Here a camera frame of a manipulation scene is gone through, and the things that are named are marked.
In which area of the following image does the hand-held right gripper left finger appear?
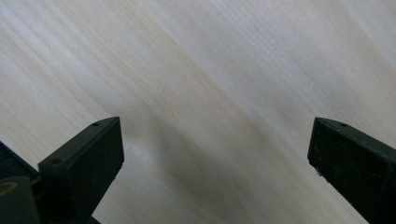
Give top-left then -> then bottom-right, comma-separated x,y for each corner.
37,116 -> 125,224

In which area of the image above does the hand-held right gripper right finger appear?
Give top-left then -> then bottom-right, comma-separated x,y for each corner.
307,117 -> 396,224

